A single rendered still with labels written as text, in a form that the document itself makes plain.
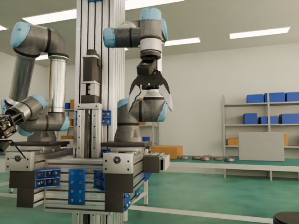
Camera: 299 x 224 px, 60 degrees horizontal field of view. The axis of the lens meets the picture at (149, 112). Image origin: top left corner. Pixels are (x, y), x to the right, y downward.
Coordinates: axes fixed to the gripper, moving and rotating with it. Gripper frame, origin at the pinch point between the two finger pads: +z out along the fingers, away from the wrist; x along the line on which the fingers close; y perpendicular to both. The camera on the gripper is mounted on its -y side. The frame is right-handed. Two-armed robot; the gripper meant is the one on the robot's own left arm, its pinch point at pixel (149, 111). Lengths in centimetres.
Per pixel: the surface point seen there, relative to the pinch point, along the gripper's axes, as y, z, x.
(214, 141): 625, 29, -68
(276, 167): 201, 41, -97
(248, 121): 558, -21, -143
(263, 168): 203, 43, -84
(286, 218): 92, 59, -70
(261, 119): 553, -24, -170
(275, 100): 549, -69, -201
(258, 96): 554, -79, -164
